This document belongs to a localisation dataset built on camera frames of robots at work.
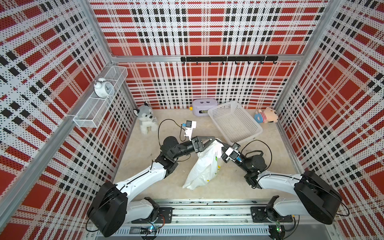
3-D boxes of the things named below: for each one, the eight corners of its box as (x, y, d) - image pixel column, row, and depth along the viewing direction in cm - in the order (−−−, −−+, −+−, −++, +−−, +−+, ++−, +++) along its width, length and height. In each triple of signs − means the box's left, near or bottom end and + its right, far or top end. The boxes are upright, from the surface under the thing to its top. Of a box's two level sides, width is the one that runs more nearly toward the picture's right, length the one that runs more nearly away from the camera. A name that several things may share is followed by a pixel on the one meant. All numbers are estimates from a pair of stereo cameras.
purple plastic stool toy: (192, 117, 119) (191, 108, 111) (193, 105, 127) (192, 96, 119) (217, 117, 118) (218, 108, 110) (216, 105, 127) (217, 96, 119)
